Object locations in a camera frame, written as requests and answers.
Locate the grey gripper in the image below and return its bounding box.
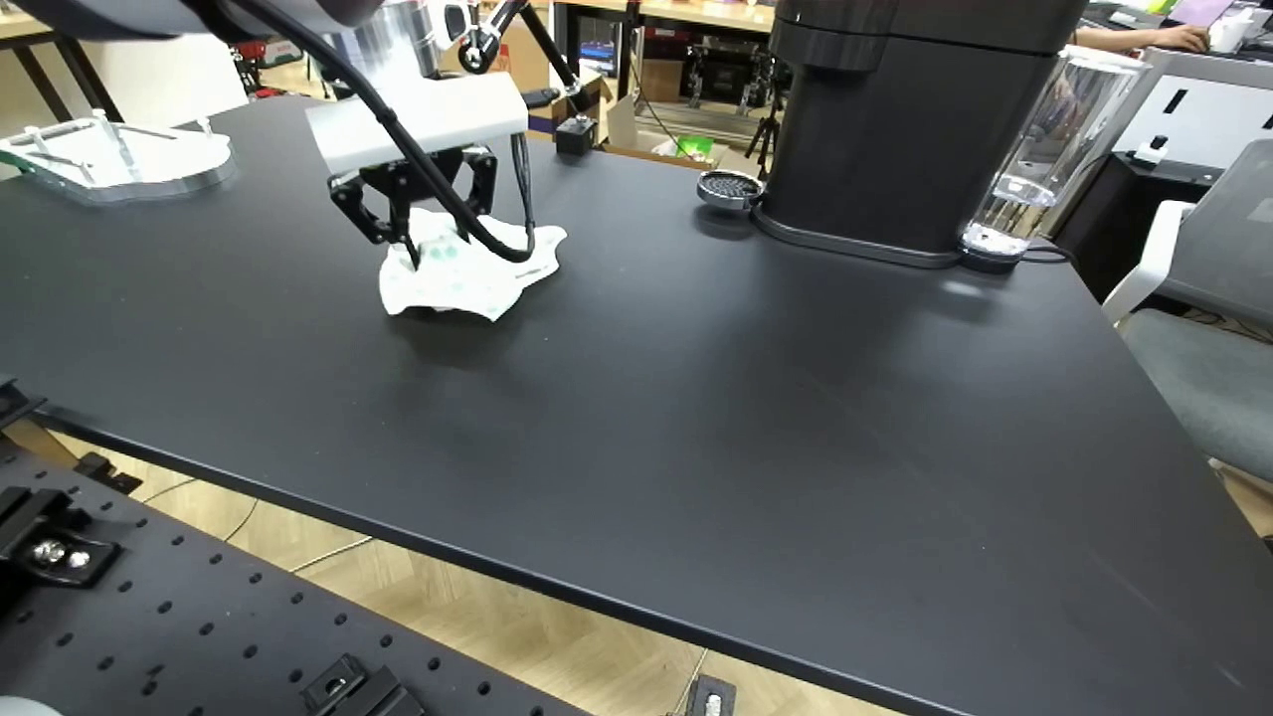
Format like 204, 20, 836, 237
308, 72, 531, 251

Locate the white cloth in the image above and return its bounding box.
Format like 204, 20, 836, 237
378, 207, 570, 322

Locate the dark robot arm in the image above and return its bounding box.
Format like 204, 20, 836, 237
16, 0, 539, 264

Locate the black rod desk stand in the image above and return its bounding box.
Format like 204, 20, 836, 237
456, 0, 597, 159

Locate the cardboard box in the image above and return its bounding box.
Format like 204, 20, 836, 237
447, 0, 606, 137

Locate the white board panel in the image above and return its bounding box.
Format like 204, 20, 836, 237
84, 36, 247, 126

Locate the round black coffee lid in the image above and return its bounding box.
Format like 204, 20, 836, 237
696, 167, 763, 214

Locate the black coffee machine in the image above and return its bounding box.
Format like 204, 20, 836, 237
759, 0, 1086, 268

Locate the black perforated mounting board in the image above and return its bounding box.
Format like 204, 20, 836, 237
0, 450, 580, 716

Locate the grey office chair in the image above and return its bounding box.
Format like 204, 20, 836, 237
1101, 138, 1273, 485

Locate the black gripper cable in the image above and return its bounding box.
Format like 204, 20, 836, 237
223, 0, 541, 268

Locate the black bracket with bolts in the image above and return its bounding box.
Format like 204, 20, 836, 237
0, 485, 121, 601

